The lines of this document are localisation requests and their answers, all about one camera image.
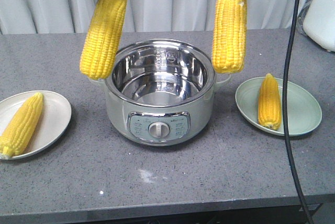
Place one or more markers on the corn cob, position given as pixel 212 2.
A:
pixel 269 103
pixel 103 38
pixel 229 36
pixel 20 129

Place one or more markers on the white pleated curtain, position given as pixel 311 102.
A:
pixel 74 16

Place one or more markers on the white rice cooker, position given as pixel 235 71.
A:
pixel 318 24

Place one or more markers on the green electric cooking pot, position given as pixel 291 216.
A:
pixel 160 92

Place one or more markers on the beige round plate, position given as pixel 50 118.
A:
pixel 54 119

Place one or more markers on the green round plate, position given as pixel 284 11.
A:
pixel 304 111

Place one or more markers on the black drawer sterilizer cabinet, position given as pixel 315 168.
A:
pixel 283 214

